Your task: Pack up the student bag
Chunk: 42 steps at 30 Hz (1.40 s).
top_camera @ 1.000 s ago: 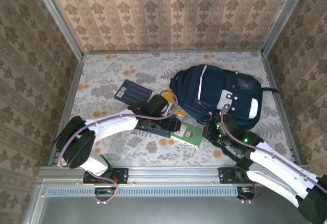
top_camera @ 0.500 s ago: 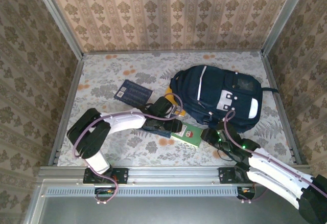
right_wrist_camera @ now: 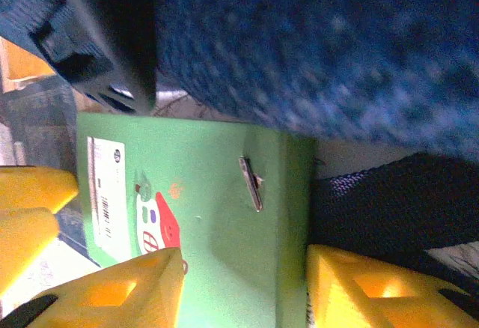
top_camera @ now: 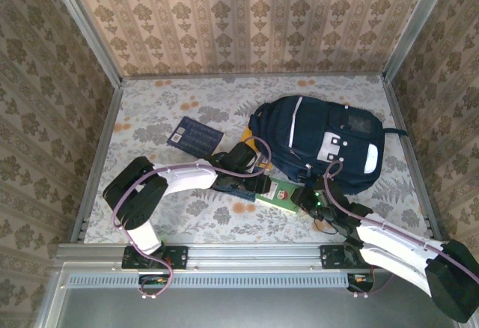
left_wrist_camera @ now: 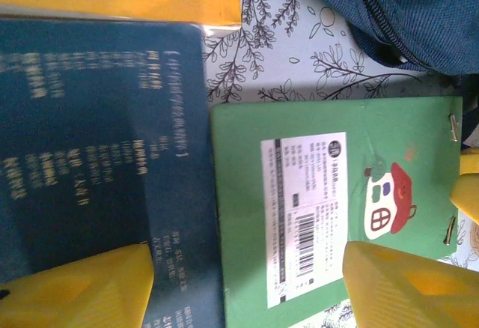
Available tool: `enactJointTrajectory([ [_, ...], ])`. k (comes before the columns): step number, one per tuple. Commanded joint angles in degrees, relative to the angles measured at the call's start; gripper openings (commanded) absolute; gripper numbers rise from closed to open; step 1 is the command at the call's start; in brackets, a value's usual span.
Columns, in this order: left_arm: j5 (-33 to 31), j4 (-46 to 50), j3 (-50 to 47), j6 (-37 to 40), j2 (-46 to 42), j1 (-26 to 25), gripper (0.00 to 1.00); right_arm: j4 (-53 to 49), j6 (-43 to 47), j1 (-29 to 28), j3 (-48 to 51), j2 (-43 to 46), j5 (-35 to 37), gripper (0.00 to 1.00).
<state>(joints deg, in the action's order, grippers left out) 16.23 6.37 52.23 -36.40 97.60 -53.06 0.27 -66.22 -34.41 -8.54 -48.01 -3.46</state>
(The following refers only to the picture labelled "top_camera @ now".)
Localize navy blue backpack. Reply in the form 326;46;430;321
248;94;409;197

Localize aluminium side rail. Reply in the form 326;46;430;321
381;76;443;241
70;82;124;246

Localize grey metal panel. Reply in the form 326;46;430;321
35;262;479;328

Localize blue paperback book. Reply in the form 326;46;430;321
224;185;257;201

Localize aluminium corner post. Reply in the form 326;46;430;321
43;0;124;88
381;0;458;82

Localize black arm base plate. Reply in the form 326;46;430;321
320;244;375;271
121;245;189;271

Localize grey slotted cable duct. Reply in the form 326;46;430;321
68;271;351;289

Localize floral table cloth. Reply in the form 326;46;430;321
82;76;431;246

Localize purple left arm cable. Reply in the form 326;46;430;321
112;137;272;300

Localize dark blue book QR codes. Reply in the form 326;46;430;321
166;115;225;157

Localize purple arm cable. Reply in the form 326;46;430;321
324;160;479;299
112;137;272;300

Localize wide aluminium extrusion beam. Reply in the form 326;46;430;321
55;243;446;272

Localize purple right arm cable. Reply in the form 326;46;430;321
324;160;479;299

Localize thin aluminium rail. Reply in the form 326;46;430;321
120;71;386;80

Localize green notebook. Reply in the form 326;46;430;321
254;177;301;216

